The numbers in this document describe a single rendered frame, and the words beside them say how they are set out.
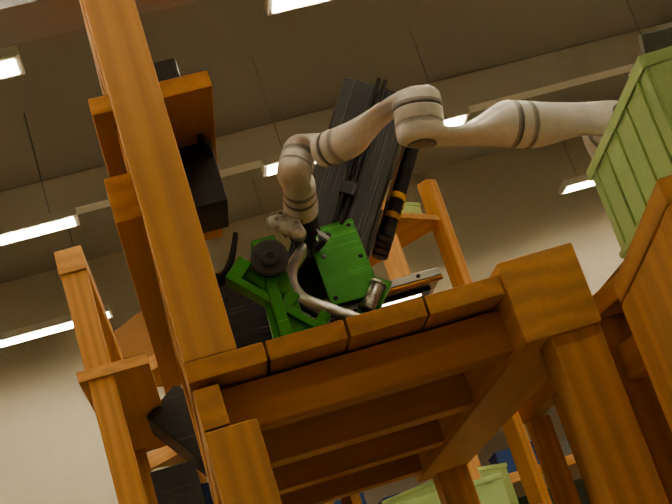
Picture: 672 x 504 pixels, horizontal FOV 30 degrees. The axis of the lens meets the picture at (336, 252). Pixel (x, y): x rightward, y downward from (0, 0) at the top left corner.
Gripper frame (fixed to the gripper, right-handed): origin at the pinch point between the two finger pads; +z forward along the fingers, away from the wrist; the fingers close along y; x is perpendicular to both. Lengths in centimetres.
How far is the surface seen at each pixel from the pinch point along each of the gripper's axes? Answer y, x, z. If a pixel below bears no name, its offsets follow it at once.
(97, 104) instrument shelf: 39, 11, -39
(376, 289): -19.5, 2.4, -0.4
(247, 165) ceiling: 300, -379, 587
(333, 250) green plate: -5.2, -4.0, 3.0
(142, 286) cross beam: 19.9, 31.3, -12.6
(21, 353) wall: 470, -218, 793
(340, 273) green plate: -9.5, 0.6, 3.1
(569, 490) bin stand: -73, 8, 38
